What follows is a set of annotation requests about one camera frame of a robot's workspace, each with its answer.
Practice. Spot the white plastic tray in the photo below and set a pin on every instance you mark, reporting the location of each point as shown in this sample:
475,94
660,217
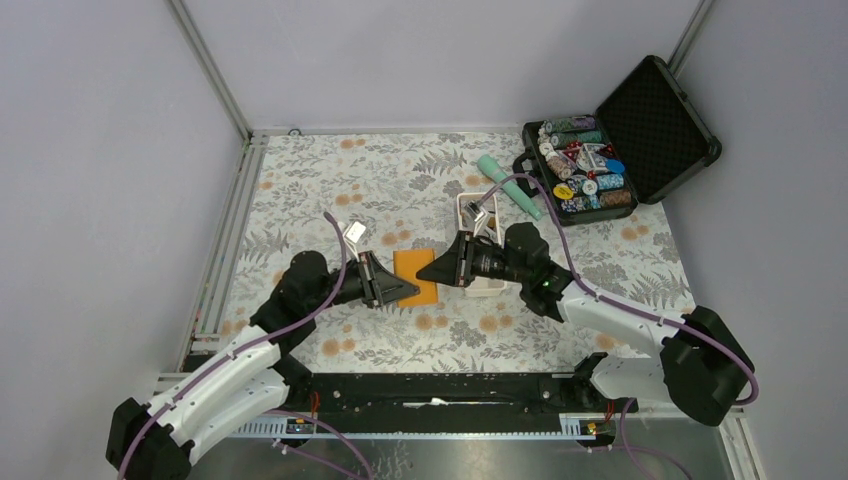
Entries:
481,287

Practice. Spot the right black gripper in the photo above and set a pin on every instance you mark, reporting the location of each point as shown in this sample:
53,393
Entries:
455,265

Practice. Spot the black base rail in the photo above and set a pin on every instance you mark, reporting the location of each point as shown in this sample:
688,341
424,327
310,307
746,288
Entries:
452,403

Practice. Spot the orange leather card holder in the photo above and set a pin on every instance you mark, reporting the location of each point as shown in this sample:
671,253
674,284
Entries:
407,263

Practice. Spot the floral table mat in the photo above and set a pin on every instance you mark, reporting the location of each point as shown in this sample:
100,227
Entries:
402,188

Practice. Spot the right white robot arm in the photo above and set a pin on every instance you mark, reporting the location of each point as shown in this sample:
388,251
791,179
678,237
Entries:
693,362

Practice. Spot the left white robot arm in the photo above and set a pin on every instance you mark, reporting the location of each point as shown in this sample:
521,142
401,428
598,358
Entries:
162,438

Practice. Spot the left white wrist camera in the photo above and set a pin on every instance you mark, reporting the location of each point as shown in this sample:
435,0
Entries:
352,233

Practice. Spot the mint green handle tool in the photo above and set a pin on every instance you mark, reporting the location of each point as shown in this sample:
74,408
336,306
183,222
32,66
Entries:
492,169

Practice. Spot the black poker chip case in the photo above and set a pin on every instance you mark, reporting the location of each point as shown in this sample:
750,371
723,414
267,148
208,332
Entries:
641,143

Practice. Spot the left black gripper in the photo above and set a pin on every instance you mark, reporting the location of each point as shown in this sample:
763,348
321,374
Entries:
379,285

